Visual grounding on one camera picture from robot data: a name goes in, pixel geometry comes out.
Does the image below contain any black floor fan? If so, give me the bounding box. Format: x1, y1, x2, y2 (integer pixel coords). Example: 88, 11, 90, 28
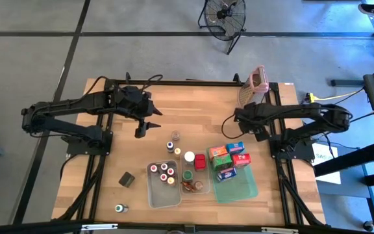
197, 0, 247, 56

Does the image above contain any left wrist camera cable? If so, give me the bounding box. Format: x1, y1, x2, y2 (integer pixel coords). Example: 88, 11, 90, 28
141, 74, 164, 94

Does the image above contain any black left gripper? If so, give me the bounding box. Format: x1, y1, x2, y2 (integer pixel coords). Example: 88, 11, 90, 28
115, 85, 164, 139

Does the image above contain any pink metal box grater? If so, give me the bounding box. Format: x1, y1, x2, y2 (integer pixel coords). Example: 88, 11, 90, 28
237, 64, 270, 110

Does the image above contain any clear left plastic bin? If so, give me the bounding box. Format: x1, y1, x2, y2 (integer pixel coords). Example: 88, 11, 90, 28
146, 159, 182, 209

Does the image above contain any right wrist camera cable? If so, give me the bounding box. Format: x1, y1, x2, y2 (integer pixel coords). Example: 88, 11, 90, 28
221, 113, 240, 140

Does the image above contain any orange snack packet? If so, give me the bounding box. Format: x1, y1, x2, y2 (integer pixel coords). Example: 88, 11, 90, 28
208, 145, 229, 161

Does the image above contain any white lid spice jar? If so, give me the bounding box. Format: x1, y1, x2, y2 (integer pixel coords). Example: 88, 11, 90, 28
183, 151, 195, 166

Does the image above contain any black gantry beam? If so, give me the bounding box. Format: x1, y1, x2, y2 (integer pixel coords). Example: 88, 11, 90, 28
0, 219, 374, 234

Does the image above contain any black metal table frame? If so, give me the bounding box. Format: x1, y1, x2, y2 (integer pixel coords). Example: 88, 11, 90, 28
52, 71, 326, 228

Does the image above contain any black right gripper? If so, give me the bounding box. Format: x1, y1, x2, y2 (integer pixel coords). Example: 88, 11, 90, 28
234, 103, 271, 143

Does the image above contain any dark brown small box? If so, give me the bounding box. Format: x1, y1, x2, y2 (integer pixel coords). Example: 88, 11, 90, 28
118, 171, 136, 189

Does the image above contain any green cereal box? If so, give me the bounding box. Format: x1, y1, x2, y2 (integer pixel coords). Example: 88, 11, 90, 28
212, 153, 234, 172

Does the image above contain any clear plastic container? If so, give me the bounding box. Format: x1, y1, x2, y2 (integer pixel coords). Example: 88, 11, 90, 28
180, 149, 211, 196

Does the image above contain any person's foot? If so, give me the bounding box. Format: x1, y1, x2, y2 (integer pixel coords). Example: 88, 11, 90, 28
357, 2, 374, 18

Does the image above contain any red cereal box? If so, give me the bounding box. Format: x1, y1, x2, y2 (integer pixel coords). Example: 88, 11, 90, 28
232, 153, 252, 168

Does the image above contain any green plastic bin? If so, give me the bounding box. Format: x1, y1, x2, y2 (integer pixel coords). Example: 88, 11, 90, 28
207, 146, 259, 204

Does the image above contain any white paper sign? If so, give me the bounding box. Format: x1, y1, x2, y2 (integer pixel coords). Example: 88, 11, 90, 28
312, 145, 342, 185

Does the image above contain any silver beam bracket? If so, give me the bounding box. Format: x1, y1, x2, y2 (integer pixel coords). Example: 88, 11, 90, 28
81, 223, 119, 232
260, 226, 300, 234

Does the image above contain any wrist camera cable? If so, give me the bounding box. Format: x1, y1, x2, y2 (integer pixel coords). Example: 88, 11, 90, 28
141, 74, 164, 94
221, 113, 240, 140

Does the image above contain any grey floor bar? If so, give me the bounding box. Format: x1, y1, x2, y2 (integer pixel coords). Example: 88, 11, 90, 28
330, 79, 366, 88

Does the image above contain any small blue cereal box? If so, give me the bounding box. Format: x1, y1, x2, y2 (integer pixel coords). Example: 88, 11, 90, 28
226, 141, 245, 155

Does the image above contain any yellow extension cord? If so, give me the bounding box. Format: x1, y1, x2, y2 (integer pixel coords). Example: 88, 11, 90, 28
305, 87, 366, 105

